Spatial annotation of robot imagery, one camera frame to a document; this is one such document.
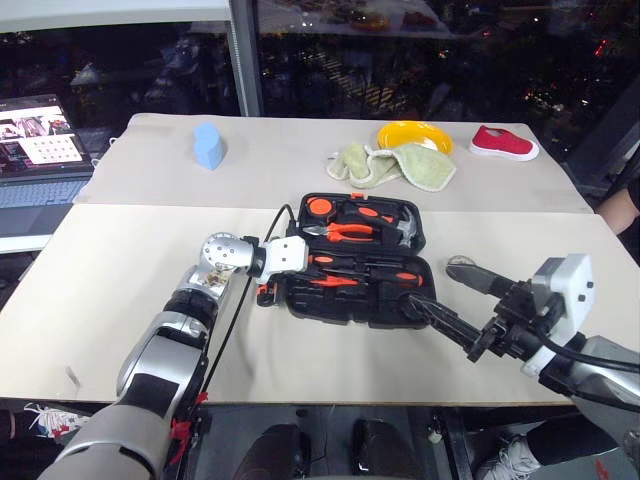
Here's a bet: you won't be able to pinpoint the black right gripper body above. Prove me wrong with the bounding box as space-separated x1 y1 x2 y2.
466 281 547 365

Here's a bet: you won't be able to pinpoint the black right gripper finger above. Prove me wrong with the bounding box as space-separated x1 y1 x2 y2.
404 294 485 352
445 261 517 302

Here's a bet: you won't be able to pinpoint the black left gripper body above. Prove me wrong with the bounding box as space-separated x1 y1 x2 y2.
255 281 287 309

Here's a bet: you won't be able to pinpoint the cross screwdriver orange black handle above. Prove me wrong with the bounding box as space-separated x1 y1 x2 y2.
344 266 421 286

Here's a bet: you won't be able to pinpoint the orange black utility knife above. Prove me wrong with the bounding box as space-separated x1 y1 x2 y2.
309 274 363 290

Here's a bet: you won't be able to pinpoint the black tool case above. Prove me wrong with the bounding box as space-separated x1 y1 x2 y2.
281 191 435 331

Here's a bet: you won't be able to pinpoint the orange black tape measure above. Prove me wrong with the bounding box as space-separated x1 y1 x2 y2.
305 196 336 219

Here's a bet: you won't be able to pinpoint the black table leg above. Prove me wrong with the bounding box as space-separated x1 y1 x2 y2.
438 406 475 480
185 405 214 480

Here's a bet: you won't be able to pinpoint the green towel cloth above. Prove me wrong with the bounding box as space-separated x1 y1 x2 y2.
325 141 458 194

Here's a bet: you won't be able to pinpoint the bystander leg black trousers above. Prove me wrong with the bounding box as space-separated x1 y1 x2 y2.
523 413 627 468

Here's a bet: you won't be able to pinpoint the red white shoe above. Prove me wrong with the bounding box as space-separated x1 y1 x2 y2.
468 124 541 163

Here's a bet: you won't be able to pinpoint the dark rounded shape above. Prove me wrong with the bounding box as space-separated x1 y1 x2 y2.
351 417 417 480

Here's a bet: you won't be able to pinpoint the blue foam block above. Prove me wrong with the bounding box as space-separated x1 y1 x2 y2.
191 122 227 173

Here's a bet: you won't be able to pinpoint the yellow plate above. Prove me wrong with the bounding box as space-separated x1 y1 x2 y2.
376 120 456 157

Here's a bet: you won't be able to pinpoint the white red sneaker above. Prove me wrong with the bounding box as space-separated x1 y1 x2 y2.
21 401 95 442

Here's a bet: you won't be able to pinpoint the open laptop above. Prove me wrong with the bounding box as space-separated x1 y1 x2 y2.
0 93 97 253

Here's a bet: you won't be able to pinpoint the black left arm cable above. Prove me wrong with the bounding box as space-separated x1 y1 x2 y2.
191 202 297 419

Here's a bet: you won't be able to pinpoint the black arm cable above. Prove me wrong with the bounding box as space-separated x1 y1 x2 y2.
531 318 640 375
191 202 297 419

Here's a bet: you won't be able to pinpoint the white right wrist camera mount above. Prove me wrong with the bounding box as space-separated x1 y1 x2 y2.
519 252 595 378

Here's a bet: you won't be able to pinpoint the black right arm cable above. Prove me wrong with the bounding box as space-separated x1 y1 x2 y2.
531 318 640 375

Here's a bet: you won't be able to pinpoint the claw hammer orange black handle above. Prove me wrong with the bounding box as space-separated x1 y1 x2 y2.
343 201 420 250

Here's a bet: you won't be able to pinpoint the orange handled pliers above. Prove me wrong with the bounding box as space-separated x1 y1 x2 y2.
302 222 377 245

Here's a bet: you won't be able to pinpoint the grey window frame post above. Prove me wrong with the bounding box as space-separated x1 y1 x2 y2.
227 0 266 118

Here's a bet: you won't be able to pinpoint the white window frame beam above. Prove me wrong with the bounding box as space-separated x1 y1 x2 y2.
0 0 232 35

